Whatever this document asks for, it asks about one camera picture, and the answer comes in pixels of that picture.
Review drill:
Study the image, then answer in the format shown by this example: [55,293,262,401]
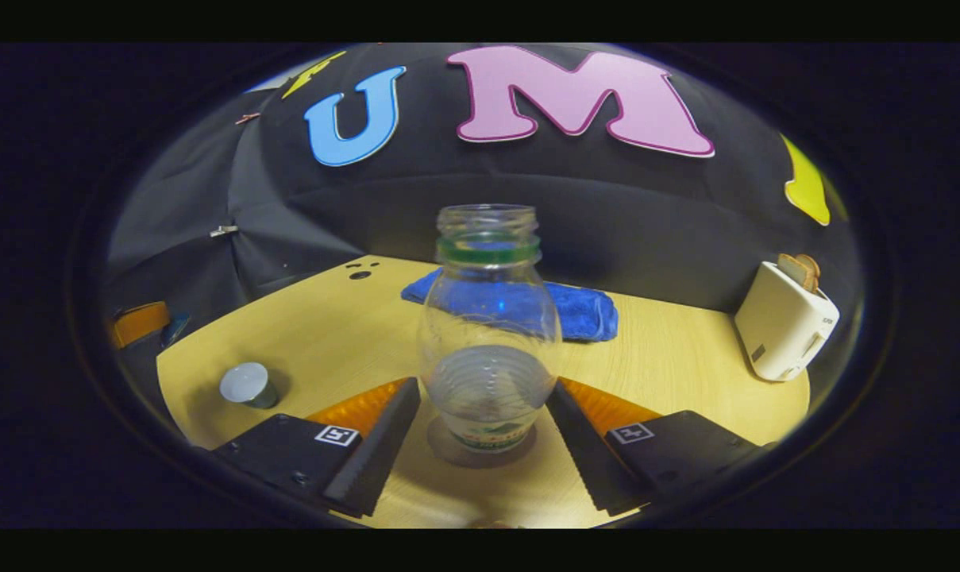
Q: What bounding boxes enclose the black backdrop cloth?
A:
[102,44,862,446]

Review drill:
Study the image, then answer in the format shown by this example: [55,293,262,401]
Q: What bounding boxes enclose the white toaster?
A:
[734,261,840,382]

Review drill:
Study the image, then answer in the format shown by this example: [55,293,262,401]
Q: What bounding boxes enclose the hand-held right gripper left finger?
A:
[214,377,422,519]

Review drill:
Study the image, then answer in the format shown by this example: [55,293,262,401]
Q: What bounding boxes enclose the clear plastic water bottle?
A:
[418,204,564,454]

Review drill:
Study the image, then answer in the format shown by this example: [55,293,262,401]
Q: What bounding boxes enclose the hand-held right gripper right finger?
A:
[545,377,758,516]

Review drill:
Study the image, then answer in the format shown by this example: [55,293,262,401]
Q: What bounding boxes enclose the blue folded towel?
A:
[401,268,619,342]

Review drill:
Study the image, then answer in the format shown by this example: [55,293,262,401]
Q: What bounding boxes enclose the toast slice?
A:
[777,253,820,292]

